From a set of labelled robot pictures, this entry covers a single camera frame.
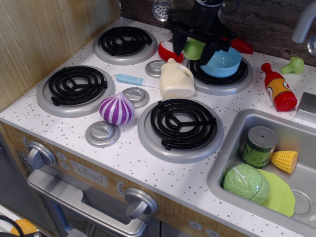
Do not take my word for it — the silver toy sink basin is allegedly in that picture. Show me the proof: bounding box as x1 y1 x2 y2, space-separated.
207 109 316 237

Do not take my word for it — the cream toy detergent jug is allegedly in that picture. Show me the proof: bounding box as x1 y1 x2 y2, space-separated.
159 58 196 99

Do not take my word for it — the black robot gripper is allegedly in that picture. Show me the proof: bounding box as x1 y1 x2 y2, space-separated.
166 0 236 66

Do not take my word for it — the red toy ketchup bottle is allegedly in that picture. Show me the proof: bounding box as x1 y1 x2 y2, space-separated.
261 63 297 112

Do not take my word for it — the silver oven dial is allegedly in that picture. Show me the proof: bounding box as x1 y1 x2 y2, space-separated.
27 141 57 170
124 188 158 219

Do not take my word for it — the back right stove burner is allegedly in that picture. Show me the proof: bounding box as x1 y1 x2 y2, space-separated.
183 58 254 96

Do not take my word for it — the black cable bottom left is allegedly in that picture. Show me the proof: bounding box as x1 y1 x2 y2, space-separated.
0 214 25 237

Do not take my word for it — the right silver oven dial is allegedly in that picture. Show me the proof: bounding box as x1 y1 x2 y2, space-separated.
124 188 158 219

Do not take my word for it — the hanging silver toy strainer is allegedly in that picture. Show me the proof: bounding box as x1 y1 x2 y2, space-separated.
152 0 174 22

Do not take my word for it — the silver upper stove knob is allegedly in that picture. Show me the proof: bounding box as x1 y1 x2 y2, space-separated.
145 60 166 79

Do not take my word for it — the silver faucet base block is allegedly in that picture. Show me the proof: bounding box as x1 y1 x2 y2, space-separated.
295 92 316 124

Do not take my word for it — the lime green plastic plate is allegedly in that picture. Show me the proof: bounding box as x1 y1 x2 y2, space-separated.
258 169 296 217

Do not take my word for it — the red toy chili pepper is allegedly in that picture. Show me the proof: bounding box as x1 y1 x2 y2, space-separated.
230 38 254 54

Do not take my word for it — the silver stove knob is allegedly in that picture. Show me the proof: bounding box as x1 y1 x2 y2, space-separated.
145 60 166 79
123 87 150 109
85 121 120 148

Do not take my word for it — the silver front stove knob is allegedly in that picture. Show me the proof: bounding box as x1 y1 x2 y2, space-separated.
85 121 120 148

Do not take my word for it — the light blue plastic bowl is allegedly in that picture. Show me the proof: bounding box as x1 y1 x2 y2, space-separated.
200 47 241 78

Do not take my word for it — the silver toy faucet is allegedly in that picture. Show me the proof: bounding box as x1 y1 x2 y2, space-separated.
292 0 316 57

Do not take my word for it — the silver middle stove knob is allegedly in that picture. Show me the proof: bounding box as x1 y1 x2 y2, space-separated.
123 87 150 109

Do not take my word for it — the front left stove burner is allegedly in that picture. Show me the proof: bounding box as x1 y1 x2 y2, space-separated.
37 66 115 118

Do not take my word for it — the left silver oven dial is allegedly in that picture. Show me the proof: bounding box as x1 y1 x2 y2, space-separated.
27 141 57 170

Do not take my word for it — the yellow toy corn cob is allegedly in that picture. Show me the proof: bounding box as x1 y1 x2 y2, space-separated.
271 151 298 174

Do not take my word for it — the purple striped toy onion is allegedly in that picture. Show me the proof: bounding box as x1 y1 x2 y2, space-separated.
99 92 135 125

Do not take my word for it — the green toy cabbage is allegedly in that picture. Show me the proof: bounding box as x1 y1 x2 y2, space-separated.
222 164 270 204

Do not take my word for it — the yellow object bottom left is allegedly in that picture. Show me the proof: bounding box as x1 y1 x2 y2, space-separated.
9 219 38 236

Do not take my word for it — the blue handled toy knife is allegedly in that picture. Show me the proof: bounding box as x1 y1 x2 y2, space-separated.
116 74 159 88

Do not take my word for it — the green toy broccoli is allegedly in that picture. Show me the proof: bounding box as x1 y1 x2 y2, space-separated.
281 56 304 75

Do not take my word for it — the green toy can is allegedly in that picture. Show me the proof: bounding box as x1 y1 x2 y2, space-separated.
242 126 278 169

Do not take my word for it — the silver oven door handle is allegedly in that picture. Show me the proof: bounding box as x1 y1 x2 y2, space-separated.
28 170 147 237

